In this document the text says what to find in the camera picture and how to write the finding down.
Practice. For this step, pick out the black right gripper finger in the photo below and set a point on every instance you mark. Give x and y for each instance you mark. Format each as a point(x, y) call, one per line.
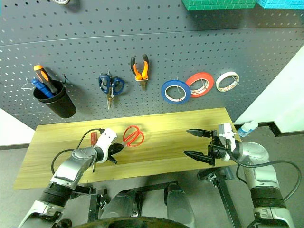
point(202, 158)
point(200, 133)

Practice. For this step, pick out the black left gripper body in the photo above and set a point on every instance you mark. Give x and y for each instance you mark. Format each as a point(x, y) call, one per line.
point(114, 149)

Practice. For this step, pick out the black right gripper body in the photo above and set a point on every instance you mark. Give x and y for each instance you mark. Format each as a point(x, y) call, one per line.
point(217, 150)

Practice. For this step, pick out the blue tape roll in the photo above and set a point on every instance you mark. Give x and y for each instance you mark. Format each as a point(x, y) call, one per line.
point(164, 91)

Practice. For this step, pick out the orange and black pliers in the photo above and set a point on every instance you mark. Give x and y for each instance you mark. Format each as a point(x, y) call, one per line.
point(137, 72)

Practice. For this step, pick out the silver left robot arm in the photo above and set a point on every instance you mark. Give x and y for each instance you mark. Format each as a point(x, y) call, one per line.
point(71, 164)

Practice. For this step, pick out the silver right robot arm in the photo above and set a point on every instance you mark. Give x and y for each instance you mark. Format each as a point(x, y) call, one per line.
point(256, 171)

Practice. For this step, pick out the white tape roll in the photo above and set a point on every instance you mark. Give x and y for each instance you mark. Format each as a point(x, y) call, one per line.
point(218, 83)

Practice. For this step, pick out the red tape roll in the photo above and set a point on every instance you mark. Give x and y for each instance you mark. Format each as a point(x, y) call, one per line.
point(199, 74)

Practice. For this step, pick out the grey metal pegboard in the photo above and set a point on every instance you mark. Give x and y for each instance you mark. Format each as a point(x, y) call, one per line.
point(166, 35)

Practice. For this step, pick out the white and blue plastic bottle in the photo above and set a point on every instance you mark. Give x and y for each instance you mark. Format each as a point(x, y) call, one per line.
point(247, 128)

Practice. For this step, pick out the silver peg hook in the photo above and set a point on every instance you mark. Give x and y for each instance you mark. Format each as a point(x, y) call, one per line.
point(203, 84)
point(237, 83)

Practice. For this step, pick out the grey rounded shape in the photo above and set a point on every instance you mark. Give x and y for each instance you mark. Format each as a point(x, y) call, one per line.
point(120, 204)
point(178, 206)

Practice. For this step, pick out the silver double prong hook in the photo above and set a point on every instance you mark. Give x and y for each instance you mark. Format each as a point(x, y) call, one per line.
point(101, 73)
point(177, 78)

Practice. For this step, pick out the black plastic cup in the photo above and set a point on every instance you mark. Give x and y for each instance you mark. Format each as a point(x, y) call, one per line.
point(61, 107)

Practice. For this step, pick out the small black hook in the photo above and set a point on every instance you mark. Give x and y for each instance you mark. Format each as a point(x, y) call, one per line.
point(65, 78)

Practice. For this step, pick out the black wheel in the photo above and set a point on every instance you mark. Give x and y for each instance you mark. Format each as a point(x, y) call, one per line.
point(64, 223)

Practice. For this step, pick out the orange and black screwdriver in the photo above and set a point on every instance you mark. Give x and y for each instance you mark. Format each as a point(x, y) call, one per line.
point(42, 74)

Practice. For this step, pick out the green brick pattern box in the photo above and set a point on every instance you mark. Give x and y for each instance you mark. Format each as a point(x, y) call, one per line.
point(213, 4)

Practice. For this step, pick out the teal box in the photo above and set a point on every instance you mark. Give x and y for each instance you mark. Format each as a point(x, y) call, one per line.
point(280, 3)

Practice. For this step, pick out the silver round object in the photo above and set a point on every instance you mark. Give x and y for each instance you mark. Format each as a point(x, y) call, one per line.
point(60, 2)

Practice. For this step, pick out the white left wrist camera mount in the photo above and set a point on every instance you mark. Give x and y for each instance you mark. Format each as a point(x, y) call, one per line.
point(105, 140)

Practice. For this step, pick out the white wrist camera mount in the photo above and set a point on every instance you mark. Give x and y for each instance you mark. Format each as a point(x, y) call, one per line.
point(225, 130)
point(105, 140)

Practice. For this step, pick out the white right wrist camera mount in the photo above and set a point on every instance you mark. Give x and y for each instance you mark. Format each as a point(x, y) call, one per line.
point(225, 130)

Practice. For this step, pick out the black metal table frame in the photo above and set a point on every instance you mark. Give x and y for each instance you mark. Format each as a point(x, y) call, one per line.
point(225, 197)

